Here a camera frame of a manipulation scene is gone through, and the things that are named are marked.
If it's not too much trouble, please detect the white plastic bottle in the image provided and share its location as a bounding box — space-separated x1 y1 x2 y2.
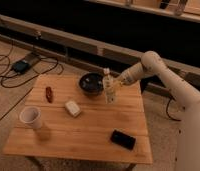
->
103 68 116 104

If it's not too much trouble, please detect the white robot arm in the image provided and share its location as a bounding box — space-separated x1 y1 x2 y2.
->
116 51 200 171

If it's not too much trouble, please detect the black bowl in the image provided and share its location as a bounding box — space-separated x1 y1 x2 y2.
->
78 73 103 96

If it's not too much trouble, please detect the black phone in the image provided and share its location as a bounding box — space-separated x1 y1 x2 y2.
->
110 130 136 150

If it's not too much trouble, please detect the wooden slatted table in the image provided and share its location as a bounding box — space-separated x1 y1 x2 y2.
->
3 75 153 164

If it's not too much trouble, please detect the small brown red object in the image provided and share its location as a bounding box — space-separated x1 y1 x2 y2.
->
46 87 53 103

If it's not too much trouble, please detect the black power adapter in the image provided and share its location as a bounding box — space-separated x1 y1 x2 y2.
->
11 60 30 74

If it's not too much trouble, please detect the black floor cable right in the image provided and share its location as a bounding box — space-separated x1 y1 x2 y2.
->
165 96 182 122

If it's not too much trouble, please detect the black floor cable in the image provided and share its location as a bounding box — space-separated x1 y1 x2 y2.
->
165 96 182 122
0 44 65 128

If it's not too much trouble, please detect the long wooden bench rail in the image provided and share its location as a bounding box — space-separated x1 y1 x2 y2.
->
0 15 200 86

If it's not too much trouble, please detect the black floor cable left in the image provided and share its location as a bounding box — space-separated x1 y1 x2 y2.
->
0 44 65 128

